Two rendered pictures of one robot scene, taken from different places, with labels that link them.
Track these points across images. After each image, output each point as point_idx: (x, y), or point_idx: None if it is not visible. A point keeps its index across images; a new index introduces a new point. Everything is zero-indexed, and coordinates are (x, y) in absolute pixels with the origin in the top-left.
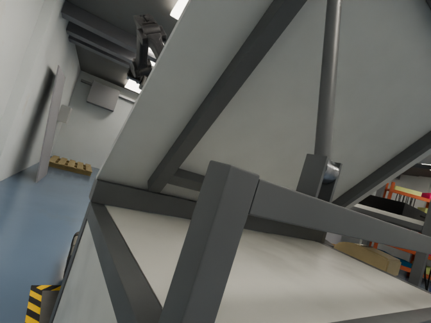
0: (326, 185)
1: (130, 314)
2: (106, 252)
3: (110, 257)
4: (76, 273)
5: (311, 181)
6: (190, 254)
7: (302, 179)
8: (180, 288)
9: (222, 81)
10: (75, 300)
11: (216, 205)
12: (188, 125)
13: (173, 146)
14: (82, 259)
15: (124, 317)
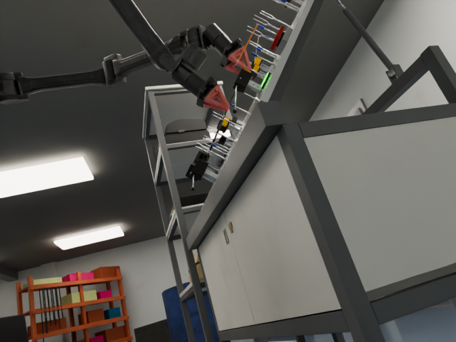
0: (394, 78)
1: (447, 106)
2: (395, 112)
3: (404, 110)
4: (353, 178)
5: (401, 72)
6: (448, 70)
7: (397, 72)
8: (454, 79)
9: (305, 33)
10: (385, 180)
11: (444, 55)
12: (288, 62)
13: (279, 80)
14: (351, 159)
15: (445, 110)
